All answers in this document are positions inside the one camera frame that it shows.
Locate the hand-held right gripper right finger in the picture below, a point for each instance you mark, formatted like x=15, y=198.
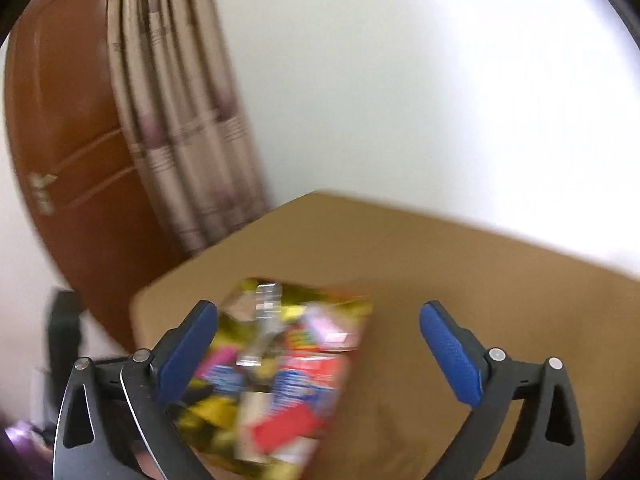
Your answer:
x=450, y=350

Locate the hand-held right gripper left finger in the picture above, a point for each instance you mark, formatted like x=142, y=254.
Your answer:
x=187, y=350

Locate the gold metal tray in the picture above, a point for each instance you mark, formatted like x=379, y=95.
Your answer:
x=220, y=410

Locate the clear box red blue print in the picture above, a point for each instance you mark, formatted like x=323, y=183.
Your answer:
x=305, y=380

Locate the small red box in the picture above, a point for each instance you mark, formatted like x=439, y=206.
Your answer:
x=282, y=427

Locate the pink white box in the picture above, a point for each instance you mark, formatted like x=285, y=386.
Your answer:
x=327, y=327

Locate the dark upright object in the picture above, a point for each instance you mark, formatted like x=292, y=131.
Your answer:
x=62, y=345

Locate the brown wooden door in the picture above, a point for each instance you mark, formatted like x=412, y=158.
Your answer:
x=70, y=160

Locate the beige patterned curtain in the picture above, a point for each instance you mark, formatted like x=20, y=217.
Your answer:
x=185, y=110

